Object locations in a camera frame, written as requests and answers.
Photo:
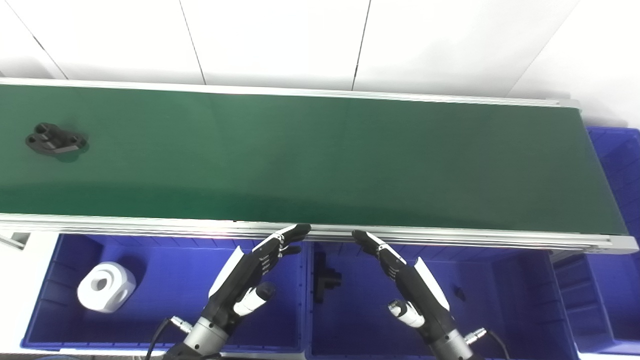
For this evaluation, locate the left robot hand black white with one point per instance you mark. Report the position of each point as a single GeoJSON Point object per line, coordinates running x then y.
{"type": "Point", "coordinates": [235, 285]}

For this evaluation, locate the blue bin with white part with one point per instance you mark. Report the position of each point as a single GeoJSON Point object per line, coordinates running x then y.
{"type": "Point", "coordinates": [165, 300]}

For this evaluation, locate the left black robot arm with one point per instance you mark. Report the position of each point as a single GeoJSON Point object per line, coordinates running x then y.
{"type": "Point", "coordinates": [202, 340]}

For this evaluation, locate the large empty blue bin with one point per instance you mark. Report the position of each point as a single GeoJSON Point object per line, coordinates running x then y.
{"type": "Point", "coordinates": [615, 300]}

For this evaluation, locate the aluminium conveyor leg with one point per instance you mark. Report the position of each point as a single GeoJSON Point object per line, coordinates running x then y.
{"type": "Point", "coordinates": [12, 241]}

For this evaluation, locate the black flange part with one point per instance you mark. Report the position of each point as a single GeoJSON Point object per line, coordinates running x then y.
{"type": "Point", "coordinates": [52, 140]}

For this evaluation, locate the green conveyor belt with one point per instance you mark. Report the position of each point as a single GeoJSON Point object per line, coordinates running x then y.
{"type": "Point", "coordinates": [320, 160]}
{"type": "Point", "coordinates": [450, 239]}

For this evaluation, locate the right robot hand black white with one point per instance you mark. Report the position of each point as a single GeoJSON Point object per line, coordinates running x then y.
{"type": "Point", "coordinates": [417, 290]}

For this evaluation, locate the white block part with hole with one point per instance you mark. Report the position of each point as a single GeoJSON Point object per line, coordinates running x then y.
{"type": "Point", "coordinates": [117, 287]}

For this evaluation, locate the black T-shaped part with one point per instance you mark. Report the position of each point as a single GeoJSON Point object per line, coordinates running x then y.
{"type": "Point", "coordinates": [321, 280]}

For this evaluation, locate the blue bin with black parts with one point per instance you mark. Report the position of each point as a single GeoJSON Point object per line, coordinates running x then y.
{"type": "Point", "coordinates": [360, 320]}

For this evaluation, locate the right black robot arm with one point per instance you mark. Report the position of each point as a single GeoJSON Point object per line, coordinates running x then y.
{"type": "Point", "coordinates": [452, 347]}

